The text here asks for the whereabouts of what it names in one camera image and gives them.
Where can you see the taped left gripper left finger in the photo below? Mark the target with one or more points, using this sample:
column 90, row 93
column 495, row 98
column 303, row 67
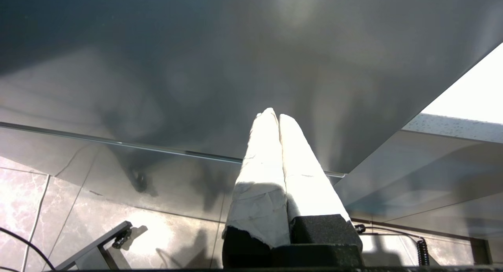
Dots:
column 259, row 193

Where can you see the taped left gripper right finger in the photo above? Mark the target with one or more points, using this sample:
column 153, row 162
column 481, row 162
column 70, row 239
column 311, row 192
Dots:
column 310, row 193

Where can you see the glossy grey kick panel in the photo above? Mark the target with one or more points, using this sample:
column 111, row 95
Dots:
column 177, row 181

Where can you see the grey under-counter cabinet front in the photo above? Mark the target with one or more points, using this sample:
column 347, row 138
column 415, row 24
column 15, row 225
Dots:
column 432, row 173

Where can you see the grey tall cabinet door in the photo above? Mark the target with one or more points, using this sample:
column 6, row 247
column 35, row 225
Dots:
column 196, row 48

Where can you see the black metal stand leg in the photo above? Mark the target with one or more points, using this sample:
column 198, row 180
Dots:
column 90, row 250

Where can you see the black metal post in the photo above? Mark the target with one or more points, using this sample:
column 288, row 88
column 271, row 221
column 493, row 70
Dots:
column 481, row 251

